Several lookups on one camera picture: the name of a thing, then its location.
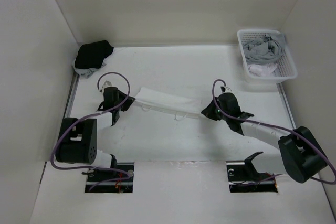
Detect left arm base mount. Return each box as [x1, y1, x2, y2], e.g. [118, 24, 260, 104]
[82, 163, 135, 194]

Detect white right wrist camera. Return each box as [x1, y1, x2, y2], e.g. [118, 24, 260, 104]
[220, 86, 232, 93]

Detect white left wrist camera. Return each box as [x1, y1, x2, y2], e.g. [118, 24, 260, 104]
[100, 80, 112, 93]

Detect white tank top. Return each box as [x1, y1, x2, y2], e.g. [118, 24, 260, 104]
[135, 87, 203, 122]

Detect white plastic laundry basket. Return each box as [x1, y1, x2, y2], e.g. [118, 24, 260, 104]
[237, 29, 298, 84]

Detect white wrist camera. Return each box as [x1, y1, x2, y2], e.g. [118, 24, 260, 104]
[100, 80, 112, 93]
[220, 86, 232, 93]

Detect folded grey tank top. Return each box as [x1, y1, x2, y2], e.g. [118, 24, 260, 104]
[72, 60, 106, 79]

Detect folded black tank top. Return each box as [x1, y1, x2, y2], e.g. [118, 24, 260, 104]
[74, 40, 114, 69]

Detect grey tank top in basket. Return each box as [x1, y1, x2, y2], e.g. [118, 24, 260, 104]
[243, 33, 286, 65]

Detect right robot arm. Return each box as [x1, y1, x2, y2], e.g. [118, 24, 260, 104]
[201, 92, 329, 184]

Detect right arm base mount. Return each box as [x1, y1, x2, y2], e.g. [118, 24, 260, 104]
[226, 152, 278, 193]

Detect pale pink tank top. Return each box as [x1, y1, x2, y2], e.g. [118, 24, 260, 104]
[248, 63, 278, 77]

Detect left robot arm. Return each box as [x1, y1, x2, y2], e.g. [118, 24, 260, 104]
[52, 87, 135, 182]

